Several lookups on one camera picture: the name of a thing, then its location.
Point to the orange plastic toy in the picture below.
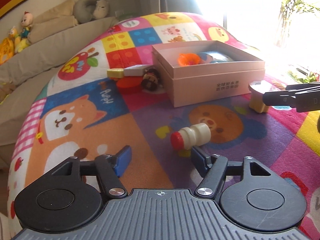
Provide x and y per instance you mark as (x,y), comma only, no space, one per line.
(188,59)

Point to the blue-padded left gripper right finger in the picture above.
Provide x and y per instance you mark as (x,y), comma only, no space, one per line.
(213,170)

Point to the red round plastic lid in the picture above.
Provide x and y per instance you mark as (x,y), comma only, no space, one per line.
(129,84)

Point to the beige cushion pillow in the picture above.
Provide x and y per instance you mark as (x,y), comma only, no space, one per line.
(53,21)

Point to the white plastic adapter box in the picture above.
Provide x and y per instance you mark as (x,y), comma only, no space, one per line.
(137,70)

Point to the blue white round container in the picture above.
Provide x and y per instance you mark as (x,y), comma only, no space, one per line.
(214,57)

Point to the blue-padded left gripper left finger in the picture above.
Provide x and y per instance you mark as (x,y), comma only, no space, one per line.
(108,169)

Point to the green window plant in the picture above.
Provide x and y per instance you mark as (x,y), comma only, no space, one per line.
(297,0)

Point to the beige sofa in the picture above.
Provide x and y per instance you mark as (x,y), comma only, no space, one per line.
(30,71)

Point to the yellow plush toy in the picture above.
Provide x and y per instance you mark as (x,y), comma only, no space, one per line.
(8,46)

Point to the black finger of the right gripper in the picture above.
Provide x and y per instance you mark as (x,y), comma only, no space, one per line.
(313,86)
(302,101)

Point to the grey neck pillow plush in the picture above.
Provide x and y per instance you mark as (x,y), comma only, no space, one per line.
(88,10)

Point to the cartoon boy doll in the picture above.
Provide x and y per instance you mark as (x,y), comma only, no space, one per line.
(21,41)

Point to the cartoon boy figurine keychain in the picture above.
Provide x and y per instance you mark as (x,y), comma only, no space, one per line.
(151,80)

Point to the yellow cat keychain toy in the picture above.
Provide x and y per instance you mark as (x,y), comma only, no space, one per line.
(115,73)

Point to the small white red-capped bottle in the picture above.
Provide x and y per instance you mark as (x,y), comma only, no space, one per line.
(188,137)

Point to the pink cardboard box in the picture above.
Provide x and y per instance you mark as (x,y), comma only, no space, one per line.
(205,81)

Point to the colourful cartoon play mat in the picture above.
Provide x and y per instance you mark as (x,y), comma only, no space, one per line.
(80,110)

